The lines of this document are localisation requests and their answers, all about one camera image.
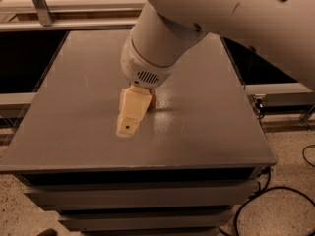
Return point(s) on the red Coca-Cola can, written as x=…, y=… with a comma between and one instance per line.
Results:
x=153, y=102

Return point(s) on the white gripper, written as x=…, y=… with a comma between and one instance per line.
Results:
x=139, y=69

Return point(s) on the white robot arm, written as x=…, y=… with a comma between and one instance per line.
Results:
x=281, y=31

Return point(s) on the metal window frame rail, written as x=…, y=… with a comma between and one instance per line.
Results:
x=34, y=15

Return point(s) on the grey drawer cabinet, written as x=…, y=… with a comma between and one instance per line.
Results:
x=196, y=154

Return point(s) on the wall power outlet plug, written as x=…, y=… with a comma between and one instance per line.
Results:
x=259, y=107

